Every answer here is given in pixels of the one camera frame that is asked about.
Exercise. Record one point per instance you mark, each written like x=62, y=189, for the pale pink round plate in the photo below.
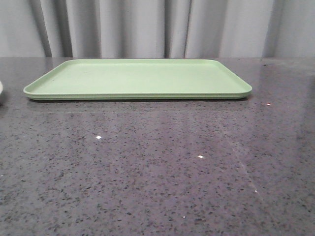
x=1, y=90

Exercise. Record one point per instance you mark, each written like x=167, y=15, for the light green plastic tray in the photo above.
x=122, y=79

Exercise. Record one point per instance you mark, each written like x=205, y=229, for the grey pleated curtain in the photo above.
x=157, y=28

